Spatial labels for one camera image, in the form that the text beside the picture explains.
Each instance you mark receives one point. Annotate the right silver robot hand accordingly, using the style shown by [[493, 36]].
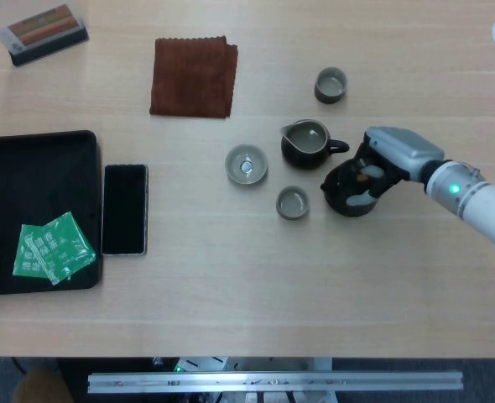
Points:
[[402, 151]]

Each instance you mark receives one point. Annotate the black cast iron teapot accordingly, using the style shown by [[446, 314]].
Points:
[[335, 189]]

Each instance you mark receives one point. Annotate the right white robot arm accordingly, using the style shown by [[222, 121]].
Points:
[[474, 197]]

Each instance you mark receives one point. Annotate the dark teacup beige inside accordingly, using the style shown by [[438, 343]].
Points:
[[330, 97], [291, 214]]

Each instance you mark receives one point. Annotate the grey ceramic tea strainer bowl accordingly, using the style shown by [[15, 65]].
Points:
[[234, 168]]

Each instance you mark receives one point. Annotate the brown folded cloth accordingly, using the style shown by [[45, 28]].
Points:
[[193, 77]]

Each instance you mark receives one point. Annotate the black smartphone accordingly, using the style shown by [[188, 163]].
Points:
[[123, 210]]

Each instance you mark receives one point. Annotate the green tea packet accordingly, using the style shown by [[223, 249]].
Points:
[[69, 247], [21, 260]]

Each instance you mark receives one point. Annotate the black rectangular tray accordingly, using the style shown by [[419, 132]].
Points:
[[33, 180]]

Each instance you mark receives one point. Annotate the brown rounded seat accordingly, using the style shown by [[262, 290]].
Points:
[[42, 386]]

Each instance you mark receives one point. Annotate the aluminium profile rail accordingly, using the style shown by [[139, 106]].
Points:
[[272, 382]]

